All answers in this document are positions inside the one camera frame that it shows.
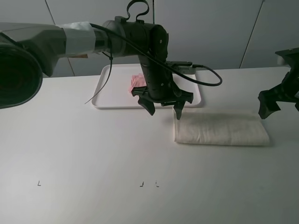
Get white plastic tray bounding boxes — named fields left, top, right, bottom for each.
left=91, top=63, right=202, bottom=110

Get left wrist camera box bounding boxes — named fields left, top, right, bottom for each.
left=166, top=61, right=196, bottom=75

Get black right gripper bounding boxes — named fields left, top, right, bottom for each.
left=258, top=48, right=299, bottom=119

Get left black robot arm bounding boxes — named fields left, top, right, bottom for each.
left=0, top=16, right=193, bottom=118

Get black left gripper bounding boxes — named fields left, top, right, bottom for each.
left=132, top=55, right=193, bottom=120

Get white towel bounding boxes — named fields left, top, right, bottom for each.
left=173, top=108, right=270, bottom=146

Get pink towel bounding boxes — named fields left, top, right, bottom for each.
left=129, top=74, right=147, bottom=93

